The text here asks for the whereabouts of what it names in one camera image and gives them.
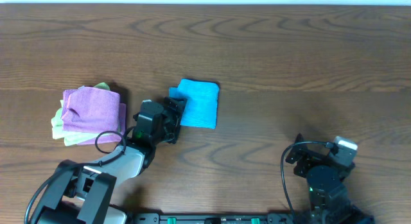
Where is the blue microfiber cloth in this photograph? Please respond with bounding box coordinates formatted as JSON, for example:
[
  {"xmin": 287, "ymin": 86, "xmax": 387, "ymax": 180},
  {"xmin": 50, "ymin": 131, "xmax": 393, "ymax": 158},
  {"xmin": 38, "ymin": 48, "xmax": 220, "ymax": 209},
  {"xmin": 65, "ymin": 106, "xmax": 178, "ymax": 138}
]
[{"xmin": 169, "ymin": 79, "xmax": 220, "ymax": 129}]

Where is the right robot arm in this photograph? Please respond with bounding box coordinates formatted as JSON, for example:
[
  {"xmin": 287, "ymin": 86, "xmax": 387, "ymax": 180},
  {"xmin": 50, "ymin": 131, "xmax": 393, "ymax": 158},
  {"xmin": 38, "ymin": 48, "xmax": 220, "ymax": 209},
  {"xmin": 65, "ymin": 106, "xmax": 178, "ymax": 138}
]
[{"xmin": 280, "ymin": 134, "xmax": 375, "ymax": 224}]

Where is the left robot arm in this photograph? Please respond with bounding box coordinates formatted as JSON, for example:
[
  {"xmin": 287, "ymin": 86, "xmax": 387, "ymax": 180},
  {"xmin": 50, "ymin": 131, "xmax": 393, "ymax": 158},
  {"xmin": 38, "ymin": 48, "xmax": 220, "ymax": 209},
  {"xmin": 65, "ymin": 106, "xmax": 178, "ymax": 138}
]
[{"xmin": 24, "ymin": 97, "xmax": 187, "ymax": 224}]

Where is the top purple folded cloth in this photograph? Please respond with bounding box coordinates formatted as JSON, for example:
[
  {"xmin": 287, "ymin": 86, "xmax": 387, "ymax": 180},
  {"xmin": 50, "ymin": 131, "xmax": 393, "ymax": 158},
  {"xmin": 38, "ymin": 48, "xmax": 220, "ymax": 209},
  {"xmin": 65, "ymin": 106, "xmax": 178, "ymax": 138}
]
[{"xmin": 61, "ymin": 87, "xmax": 120, "ymax": 133}]

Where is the green folded cloth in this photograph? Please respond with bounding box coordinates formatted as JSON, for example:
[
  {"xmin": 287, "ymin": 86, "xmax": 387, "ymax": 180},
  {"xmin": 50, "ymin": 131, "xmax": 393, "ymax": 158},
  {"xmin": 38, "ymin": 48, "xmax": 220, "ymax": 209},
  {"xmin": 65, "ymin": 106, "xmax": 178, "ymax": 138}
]
[{"xmin": 51, "ymin": 82, "xmax": 111, "ymax": 146}]

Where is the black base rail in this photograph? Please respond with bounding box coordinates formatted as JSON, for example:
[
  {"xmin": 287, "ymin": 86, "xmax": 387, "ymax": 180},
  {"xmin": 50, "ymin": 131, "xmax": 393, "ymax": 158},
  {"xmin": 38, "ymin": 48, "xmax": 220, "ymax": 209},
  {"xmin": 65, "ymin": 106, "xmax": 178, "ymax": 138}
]
[{"xmin": 128, "ymin": 212, "xmax": 376, "ymax": 224}]

